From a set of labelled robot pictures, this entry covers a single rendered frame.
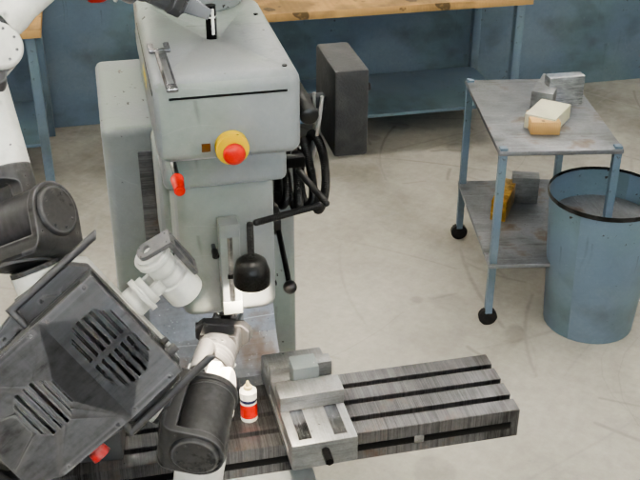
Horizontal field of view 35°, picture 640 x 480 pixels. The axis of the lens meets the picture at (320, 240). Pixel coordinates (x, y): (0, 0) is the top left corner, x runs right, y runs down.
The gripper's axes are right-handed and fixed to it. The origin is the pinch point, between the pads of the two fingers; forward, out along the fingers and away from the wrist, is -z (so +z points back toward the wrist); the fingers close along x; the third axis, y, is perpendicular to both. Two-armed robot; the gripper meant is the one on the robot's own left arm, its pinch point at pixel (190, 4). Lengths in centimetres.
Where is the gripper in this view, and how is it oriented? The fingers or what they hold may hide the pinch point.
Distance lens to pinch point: 196.2
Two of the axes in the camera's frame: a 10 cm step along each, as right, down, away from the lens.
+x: 4.4, 4.4, -7.8
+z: -7.8, -2.5, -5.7
